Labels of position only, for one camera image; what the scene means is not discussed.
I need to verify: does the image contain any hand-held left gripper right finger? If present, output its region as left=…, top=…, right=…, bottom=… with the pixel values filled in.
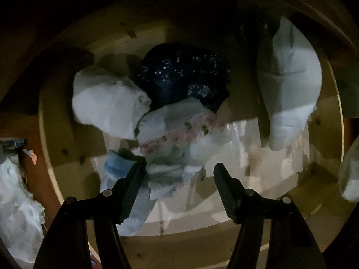
left=214, top=163, right=327, bottom=269

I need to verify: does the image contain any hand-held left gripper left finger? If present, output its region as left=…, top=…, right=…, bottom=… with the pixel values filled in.
left=33, top=163, right=146, bottom=269

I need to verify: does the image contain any light blue cloth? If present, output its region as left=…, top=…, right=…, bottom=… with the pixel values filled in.
left=99, top=148, right=158, bottom=237

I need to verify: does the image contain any white floral underwear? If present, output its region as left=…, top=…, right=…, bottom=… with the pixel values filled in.
left=135, top=97, right=233, bottom=199

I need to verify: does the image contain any wooden drawer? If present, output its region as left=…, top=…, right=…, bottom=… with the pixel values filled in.
left=38, top=6, right=357, bottom=269

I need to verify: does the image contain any white folded cloth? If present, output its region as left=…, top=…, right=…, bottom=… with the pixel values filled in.
left=71, top=66, right=152, bottom=141

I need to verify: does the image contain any orange wrapper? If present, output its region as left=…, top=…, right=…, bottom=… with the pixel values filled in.
left=22, top=148, right=38, bottom=165

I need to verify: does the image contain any white sheer floral cloth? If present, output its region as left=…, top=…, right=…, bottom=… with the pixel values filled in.
left=0, top=154, right=45, bottom=269

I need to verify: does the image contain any pale white crumpled cloth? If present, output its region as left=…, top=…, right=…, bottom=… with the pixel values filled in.
left=256, top=17, right=323, bottom=150

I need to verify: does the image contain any dark navy speckled cloth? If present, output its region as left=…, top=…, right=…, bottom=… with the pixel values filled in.
left=135, top=43, right=232, bottom=113

